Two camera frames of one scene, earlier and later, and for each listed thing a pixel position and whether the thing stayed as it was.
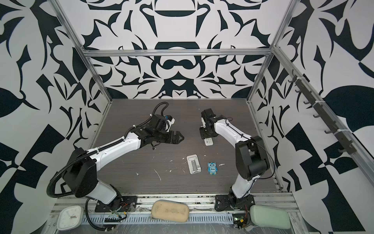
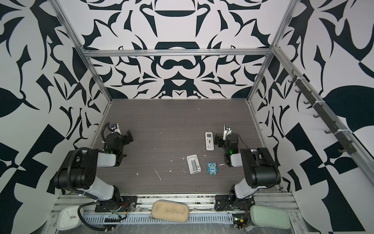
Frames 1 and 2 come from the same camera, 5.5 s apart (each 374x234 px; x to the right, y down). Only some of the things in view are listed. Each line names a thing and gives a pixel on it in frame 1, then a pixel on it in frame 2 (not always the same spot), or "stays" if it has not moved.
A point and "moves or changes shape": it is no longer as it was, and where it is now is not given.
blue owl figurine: [212, 168] stays
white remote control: [208, 141] moves or changes shape
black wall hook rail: [347, 146] stays
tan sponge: [170, 211] stays
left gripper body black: [168, 137] to [125, 140]
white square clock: [70, 218] stays
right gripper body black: [205, 132] to [221, 144]
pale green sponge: [269, 217] stays
